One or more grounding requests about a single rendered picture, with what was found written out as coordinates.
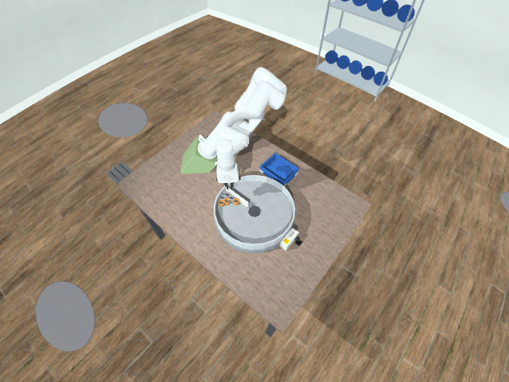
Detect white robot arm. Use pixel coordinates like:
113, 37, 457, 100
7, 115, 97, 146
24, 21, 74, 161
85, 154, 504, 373
198, 67, 287, 171

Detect blue crate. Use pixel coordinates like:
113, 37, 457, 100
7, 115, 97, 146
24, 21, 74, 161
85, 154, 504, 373
259, 153, 299, 187

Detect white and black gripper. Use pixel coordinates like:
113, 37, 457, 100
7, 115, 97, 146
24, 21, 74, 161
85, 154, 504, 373
216, 163, 241, 189

